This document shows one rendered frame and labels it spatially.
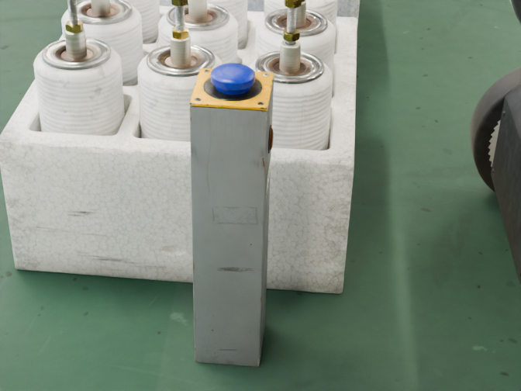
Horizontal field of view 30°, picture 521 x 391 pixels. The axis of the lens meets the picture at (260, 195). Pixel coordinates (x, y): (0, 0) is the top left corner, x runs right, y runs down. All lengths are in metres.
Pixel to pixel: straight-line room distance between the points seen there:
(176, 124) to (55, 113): 0.13
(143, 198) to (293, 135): 0.18
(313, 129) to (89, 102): 0.25
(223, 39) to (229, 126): 0.30
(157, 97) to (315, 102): 0.17
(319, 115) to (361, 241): 0.23
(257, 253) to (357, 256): 0.28
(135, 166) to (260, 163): 0.22
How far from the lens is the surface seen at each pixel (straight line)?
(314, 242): 1.10
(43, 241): 1.16
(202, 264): 0.96
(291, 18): 1.04
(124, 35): 1.18
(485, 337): 1.12
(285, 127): 1.05
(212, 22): 1.17
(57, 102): 1.09
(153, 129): 1.08
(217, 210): 0.92
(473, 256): 1.23
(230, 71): 0.88
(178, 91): 1.05
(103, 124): 1.10
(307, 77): 1.05
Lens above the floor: 0.73
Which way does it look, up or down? 34 degrees down
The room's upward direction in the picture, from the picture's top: 2 degrees clockwise
